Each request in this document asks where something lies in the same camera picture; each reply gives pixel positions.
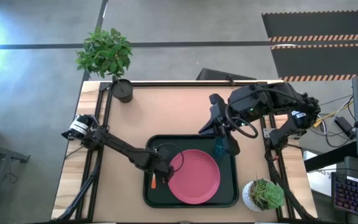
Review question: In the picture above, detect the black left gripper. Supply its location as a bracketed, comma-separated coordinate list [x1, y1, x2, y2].
[136, 145, 175, 185]

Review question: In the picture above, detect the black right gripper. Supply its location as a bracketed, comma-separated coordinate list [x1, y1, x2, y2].
[198, 93, 242, 156]

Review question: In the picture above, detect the blue faceted plastic cup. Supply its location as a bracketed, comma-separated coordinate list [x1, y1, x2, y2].
[213, 138, 227, 158]

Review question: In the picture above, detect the red round plate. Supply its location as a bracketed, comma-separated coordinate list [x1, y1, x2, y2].
[167, 149, 222, 205]

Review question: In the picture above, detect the dark green plastic tray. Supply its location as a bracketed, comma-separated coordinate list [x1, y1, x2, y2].
[142, 134, 240, 209]

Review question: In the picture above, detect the succulent in white pot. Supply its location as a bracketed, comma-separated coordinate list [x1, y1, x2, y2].
[241, 177, 286, 213]

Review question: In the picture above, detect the black power adapter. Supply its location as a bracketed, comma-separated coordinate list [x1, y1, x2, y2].
[334, 116, 357, 140]

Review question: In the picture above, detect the black striped floor mat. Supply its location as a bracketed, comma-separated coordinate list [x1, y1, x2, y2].
[260, 10, 358, 43]
[270, 42, 358, 83]

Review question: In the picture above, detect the leafy tree in black pot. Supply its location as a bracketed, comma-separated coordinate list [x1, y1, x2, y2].
[75, 26, 134, 104]

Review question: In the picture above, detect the backlit computer keyboard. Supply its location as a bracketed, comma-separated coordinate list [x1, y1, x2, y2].
[330, 172, 358, 222]

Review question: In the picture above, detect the black looped gripper cable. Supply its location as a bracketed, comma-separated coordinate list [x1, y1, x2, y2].
[224, 105, 259, 139]
[155, 142, 185, 174]

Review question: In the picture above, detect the black aluminium table frame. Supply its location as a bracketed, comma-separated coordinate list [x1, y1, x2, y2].
[53, 80, 319, 223]

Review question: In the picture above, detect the yellow cable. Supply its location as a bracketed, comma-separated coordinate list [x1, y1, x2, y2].
[313, 100, 355, 129]

